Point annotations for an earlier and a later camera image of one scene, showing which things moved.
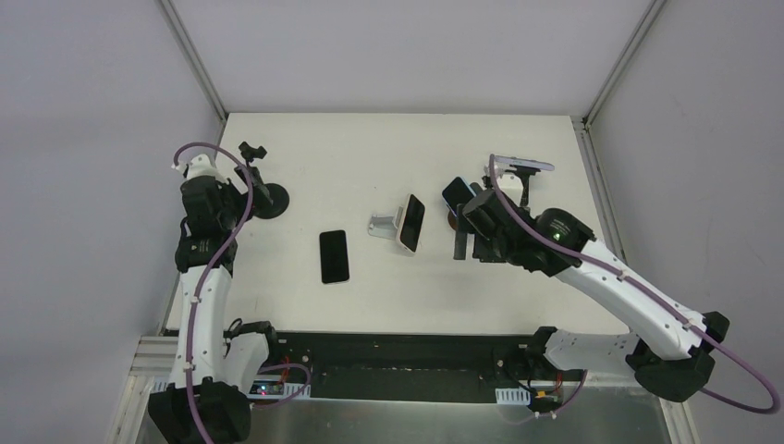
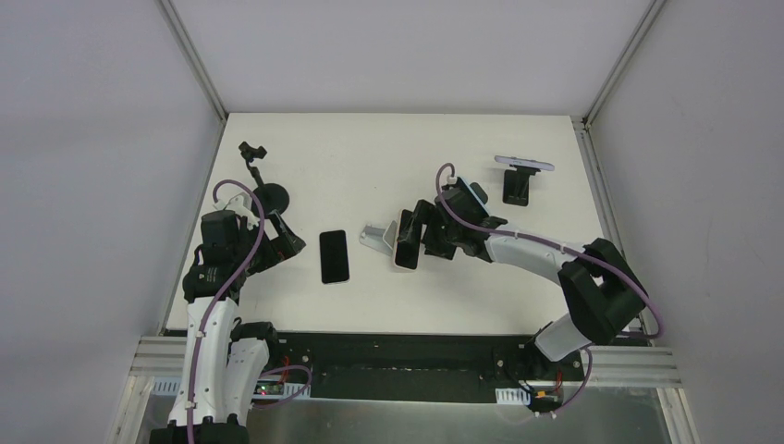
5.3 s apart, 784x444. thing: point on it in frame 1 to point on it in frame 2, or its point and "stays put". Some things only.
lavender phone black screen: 334,257 stays put
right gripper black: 468,229 to 426,228
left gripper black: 252,186 to 285,242
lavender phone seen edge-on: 524,162 stays put
